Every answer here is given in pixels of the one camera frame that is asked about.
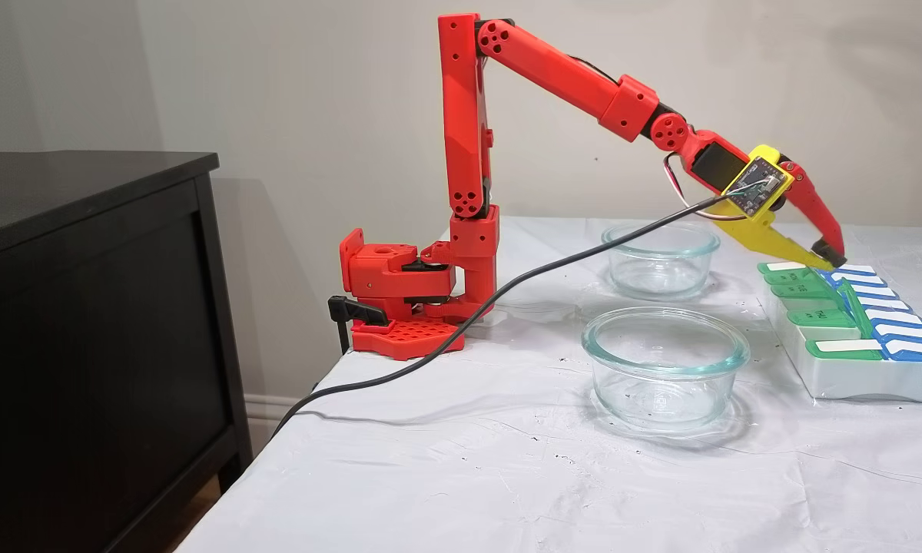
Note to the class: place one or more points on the camera board on yellow mount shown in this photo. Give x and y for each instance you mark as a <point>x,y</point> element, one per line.
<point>757,188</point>

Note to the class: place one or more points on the weekly pill organizer box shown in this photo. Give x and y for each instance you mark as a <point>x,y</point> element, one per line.
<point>853,380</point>

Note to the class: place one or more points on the white baseboard trim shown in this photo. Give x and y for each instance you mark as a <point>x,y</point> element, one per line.
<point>265,407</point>

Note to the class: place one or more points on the white tablecloth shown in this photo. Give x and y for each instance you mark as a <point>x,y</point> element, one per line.
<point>469,476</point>

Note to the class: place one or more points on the small clear glass bowl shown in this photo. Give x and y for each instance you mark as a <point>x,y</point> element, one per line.
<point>622,265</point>

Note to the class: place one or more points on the black table clamp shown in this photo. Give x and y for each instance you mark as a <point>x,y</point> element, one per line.
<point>353,309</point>

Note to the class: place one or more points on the black wooden cabinet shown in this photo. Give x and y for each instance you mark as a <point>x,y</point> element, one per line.
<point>84,346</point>

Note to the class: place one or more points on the large clear glass bowl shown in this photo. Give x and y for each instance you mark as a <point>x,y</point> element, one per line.
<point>607,369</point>

